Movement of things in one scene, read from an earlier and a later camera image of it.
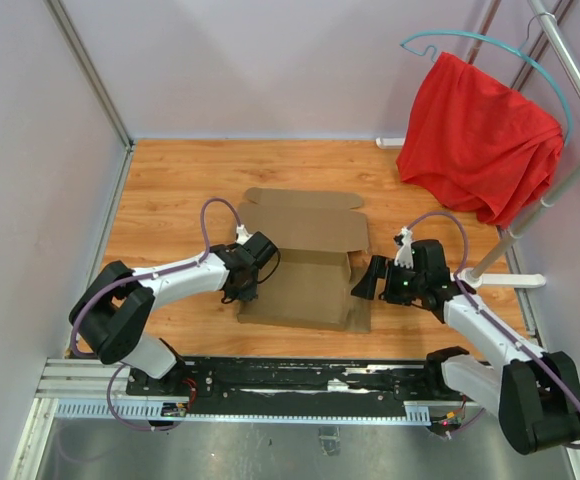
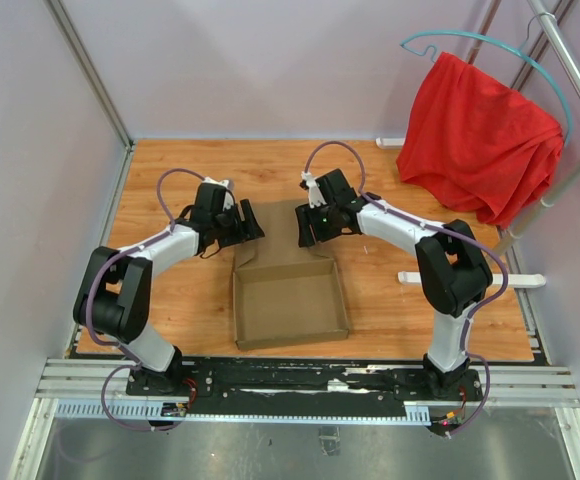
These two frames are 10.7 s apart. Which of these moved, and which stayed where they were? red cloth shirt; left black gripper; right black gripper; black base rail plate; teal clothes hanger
Moved: right black gripper; left black gripper
Stayed: teal clothes hanger; red cloth shirt; black base rail plate
